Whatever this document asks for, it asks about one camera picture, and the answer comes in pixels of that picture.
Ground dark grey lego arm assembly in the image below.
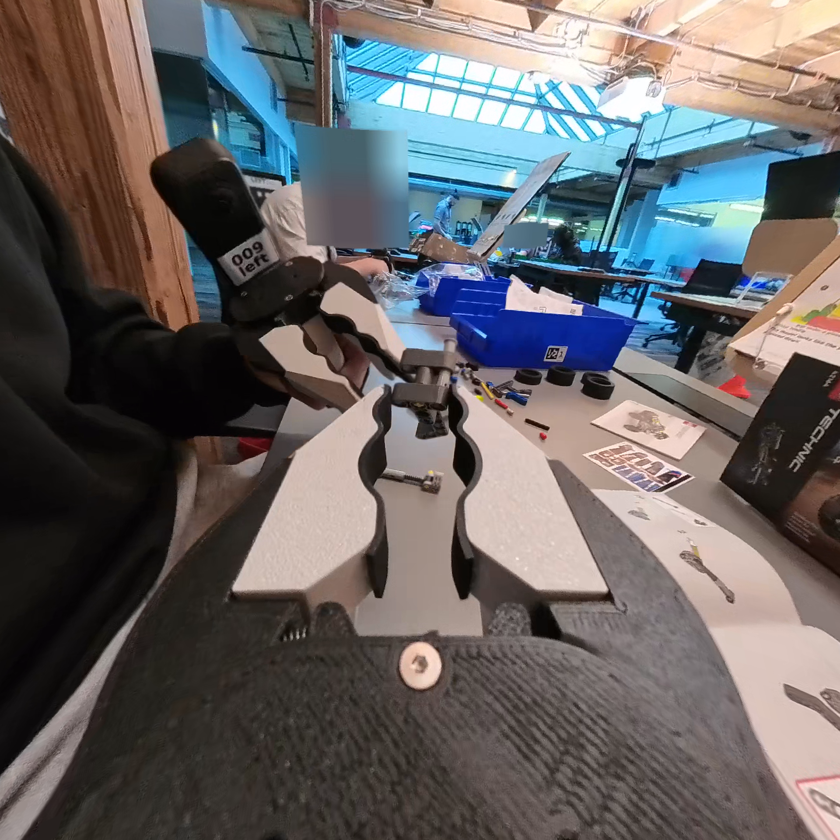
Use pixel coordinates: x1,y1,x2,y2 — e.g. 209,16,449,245
392,338,460,439

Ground sticker sheet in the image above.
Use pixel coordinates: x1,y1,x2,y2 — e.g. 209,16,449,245
583,441,695,493

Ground black monitor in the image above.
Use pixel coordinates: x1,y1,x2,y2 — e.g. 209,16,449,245
764,152,840,223

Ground lego shock absorber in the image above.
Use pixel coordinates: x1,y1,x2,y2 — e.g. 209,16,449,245
381,467,444,494

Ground leaning cardboard board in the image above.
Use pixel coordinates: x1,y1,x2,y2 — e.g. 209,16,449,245
469,151,572,260

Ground black lamp pole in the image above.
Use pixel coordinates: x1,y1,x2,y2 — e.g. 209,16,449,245
610,121,657,247

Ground dark lego box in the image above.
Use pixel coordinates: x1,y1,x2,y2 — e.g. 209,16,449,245
720,352,840,575

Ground closed instruction booklet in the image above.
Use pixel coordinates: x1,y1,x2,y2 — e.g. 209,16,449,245
591,399,707,460

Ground person's grey garment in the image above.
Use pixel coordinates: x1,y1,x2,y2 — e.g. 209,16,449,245
0,453,198,840

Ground pile of loose lego pieces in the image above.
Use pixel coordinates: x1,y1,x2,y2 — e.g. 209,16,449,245
456,361,534,411

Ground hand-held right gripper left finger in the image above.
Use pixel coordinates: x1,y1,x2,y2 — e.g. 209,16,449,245
231,384,395,626

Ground clear plastic bags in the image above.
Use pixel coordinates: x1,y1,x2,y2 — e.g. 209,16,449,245
367,262,454,309

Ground wooden desk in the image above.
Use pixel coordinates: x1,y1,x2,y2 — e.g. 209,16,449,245
650,289,775,375

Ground black office chair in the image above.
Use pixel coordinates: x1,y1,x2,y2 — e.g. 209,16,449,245
679,259,746,299

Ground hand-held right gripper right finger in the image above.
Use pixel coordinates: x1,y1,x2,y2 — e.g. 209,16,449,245
448,384,610,634

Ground white papers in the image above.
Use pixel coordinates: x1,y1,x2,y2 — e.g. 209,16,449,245
504,276,595,316

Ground person's left hand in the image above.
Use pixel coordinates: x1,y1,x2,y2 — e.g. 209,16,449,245
330,335,373,395

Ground open instruction booklet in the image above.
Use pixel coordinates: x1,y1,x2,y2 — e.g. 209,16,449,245
725,236,840,368
594,489,840,840

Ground wooden pillar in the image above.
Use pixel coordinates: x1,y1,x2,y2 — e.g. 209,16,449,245
0,0,201,329

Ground beige cardboard panel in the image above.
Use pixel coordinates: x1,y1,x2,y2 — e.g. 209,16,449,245
742,220,840,277

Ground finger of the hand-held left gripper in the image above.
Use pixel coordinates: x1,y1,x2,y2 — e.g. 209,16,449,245
258,319,364,412
314,284,422,384

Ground person's left forearm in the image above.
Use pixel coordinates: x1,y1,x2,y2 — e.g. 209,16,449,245
112,289,293,441

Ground white ceiling projector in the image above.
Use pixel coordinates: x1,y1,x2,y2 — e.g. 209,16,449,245
597,75,664,122

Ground blue plastic bin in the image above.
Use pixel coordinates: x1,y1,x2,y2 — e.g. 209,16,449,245
449,285,637,371
416,272,514,317

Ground person's black jacket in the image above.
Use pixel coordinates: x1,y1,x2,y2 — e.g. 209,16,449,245
0,134,198,772

